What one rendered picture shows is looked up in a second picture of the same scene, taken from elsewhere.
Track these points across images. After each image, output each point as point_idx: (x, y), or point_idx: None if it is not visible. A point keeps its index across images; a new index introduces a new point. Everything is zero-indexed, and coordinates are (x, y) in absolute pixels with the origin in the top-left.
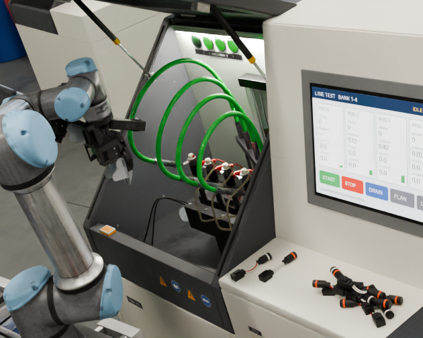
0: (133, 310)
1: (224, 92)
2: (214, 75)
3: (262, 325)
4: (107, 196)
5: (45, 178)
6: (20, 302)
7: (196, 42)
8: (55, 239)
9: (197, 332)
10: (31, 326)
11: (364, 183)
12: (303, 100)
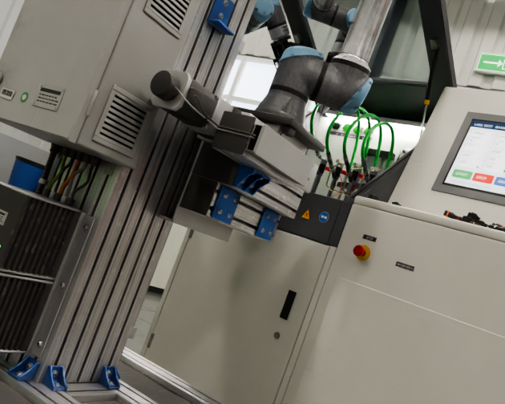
0: (208, 241)
1: (354, 147)
2: (358, 131)
3: (384, 231)
4: None
5: None
6: (305, 52)
7: (337, 125)
8: (373, 20)
9: (284, 251)
10: (297, 74)
11: (494, 177)
12: (460, 128)
